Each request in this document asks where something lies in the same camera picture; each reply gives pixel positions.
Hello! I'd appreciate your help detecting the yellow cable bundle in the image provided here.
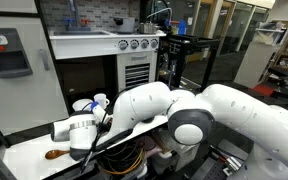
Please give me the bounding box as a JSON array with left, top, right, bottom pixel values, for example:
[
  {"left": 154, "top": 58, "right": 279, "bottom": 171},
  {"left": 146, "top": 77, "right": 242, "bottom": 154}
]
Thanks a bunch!
[{"left": 98, "top": 143, "right": 146, "bottom": 176}]

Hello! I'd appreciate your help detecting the pink pouch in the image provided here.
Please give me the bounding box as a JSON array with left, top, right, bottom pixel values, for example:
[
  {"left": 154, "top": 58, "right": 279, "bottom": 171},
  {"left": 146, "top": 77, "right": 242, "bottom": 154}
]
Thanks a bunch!
[{"left": 139, "top": 135, "right": 164, "bottom": 158}]

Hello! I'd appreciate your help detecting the clear plastic bag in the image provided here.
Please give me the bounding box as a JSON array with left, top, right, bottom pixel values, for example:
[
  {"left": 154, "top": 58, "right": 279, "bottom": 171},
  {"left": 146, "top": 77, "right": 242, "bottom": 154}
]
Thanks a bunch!
[{"left": 153, "top": 128, "right": 185, "bottom": 156}]

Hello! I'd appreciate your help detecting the silver pot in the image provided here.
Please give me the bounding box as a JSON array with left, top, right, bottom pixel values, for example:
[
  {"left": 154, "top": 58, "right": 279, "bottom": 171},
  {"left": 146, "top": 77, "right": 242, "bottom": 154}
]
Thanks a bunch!
[{"left": 137, "top": 21, "right": 159, "bottom": 35}]

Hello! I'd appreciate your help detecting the clear plastic cable bin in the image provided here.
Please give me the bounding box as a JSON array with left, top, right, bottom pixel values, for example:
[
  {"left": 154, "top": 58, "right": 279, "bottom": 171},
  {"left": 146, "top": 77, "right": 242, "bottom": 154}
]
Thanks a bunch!
[{"left": 96, "top": 143, "right": 149, "bottom": 180}]

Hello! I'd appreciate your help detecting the white toy kitchen unit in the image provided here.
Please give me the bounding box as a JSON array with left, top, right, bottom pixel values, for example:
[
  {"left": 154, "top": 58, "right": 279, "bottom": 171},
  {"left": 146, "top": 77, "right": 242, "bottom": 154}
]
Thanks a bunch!
[{"left": 48, "top": 29, "right": 168, "bottom": 111}]

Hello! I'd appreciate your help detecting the blue bottle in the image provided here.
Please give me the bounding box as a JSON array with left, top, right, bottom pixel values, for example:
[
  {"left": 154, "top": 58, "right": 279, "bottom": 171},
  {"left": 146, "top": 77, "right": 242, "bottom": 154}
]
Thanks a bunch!
[{"left": 177, "top": 19, "right": 188, "bottom": 36}]

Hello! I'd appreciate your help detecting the white bowl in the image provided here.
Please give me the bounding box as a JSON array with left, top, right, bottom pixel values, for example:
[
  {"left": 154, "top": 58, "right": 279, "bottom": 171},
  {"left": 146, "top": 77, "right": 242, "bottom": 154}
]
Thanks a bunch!
[{"left": 71, "top": 98, "right": 94, "bottom": 113}]

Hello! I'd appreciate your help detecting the grey metal base plate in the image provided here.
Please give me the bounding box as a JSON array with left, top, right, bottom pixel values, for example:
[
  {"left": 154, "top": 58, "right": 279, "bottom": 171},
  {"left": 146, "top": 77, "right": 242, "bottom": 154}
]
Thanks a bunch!
[{"left": 190, "top": 139, "right": 250, "bottom": 180}]

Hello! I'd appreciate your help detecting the white board panel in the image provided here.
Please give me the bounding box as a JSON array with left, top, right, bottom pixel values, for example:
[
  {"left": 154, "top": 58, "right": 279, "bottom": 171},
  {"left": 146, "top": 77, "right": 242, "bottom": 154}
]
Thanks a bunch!
[{"left": 233, "top": 41, "right": 279, "bottom": 90}]

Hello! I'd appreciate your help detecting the toy faucet with taps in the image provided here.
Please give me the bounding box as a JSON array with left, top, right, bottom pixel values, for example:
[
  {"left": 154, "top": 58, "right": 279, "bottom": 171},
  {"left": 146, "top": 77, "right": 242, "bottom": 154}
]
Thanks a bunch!
[{"left": 61, "top": 0, "right": 92, "bottom": 32}]

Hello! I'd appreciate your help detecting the grey curved tube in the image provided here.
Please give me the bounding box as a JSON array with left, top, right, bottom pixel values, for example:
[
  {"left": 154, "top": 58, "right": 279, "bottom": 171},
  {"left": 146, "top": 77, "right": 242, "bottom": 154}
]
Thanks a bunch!
[{"left": 145, "top": 7, "right": 174, "bottom": 25}]

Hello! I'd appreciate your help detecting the wooden spoon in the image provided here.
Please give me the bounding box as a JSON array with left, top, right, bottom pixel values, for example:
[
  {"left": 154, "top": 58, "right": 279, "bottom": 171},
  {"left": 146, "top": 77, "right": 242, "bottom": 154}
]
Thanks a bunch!
[{"left": 44, "top": 149, "right": 71, "bottom": 161}]

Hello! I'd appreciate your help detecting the grey toy refrigerator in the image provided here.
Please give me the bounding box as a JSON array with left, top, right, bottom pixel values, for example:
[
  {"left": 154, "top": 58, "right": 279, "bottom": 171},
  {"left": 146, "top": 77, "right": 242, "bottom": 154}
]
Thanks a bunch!
[{"left": 0, "top": 0, "right": 70, "bottom": 136}]

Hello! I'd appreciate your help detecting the white plastic bin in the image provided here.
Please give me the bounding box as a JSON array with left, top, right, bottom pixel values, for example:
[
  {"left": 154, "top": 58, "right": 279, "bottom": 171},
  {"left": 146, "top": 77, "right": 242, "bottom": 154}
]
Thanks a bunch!
[{"left": 150, "top": 143, "right": 202, "bottom": 175}]

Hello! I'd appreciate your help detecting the black printer frame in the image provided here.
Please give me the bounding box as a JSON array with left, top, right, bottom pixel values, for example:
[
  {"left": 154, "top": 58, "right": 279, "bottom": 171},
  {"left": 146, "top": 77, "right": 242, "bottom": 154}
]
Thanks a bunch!
[{"left": 156, "top": 34, "right": 221, "bottom": 98}]

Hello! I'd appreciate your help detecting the grey toy appliance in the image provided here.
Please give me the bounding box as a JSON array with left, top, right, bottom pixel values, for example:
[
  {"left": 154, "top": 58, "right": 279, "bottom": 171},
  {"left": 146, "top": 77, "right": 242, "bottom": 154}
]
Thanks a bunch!
[{"left": 112, "top": 16, "right": 136, "bottom": 35}]

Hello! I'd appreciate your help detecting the white mug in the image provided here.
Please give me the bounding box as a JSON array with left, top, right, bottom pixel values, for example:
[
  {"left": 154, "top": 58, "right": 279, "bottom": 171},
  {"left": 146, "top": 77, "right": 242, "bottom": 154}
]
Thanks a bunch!
[{"left": 93, "top": 92, "right": 111, "bottom": 110}]

